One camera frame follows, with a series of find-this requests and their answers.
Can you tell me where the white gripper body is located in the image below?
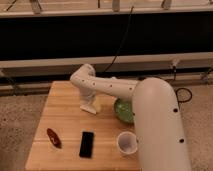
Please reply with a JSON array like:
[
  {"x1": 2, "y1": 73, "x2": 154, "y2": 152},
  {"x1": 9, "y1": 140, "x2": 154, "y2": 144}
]
[{"x1": 80, "y1": 91, "x2": 97, "y2": 114}]

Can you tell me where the white sponge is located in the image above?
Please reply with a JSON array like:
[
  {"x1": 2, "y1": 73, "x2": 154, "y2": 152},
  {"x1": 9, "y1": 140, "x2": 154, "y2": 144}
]
[{"x1": 92, "y1": 96, "x2": 102, "y2": 113}]

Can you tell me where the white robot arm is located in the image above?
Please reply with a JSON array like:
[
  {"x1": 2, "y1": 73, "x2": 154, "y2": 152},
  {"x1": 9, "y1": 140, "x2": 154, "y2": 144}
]
[{"x1": 70, "y1": 64, "x2": 192, "y2": 171}]

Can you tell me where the green ceramic bowl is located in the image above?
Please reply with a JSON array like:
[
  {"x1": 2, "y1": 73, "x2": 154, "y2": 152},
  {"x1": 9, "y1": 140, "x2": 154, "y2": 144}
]
[{"x1": 114, "y1": 98, "x2": 134, "y2": 124}]

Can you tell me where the wooden cutting board table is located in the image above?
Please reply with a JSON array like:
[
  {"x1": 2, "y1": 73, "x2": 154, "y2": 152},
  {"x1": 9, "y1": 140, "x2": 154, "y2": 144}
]
[{"x1": 25, "y1": 81, "x2": 140, "y2": 171}]

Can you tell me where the black rectangular phone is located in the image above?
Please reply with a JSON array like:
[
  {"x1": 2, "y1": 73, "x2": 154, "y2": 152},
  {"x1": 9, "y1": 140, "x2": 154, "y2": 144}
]
[{"x1": 79, "y1": 131, "x2": 94, "y2": 158}]

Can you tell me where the dark red chili pepper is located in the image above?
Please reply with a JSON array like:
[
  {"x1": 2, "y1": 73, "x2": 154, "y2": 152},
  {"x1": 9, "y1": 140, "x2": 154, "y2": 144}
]
[{"x1": 47, "y1": 128, "x2": 62, "y2": 148}]

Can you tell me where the white paper cup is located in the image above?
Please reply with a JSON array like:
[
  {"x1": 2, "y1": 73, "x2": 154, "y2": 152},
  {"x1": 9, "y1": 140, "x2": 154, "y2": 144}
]
[{"x1": 116, "y1": 131, "x2": 138, "y2": 156}]

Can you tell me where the black floor cable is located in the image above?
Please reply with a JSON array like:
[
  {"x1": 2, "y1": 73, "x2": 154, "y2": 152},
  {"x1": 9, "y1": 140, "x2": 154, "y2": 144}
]
[{"x1": 174, "y1": 87, "x2": 194, "y2": 104}]

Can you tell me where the black hanging cable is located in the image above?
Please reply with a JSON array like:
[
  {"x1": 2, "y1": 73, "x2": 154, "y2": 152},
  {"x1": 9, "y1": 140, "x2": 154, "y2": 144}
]
[{"x1": 101, "y1": 5, "x2": 135, "y2": 74}]

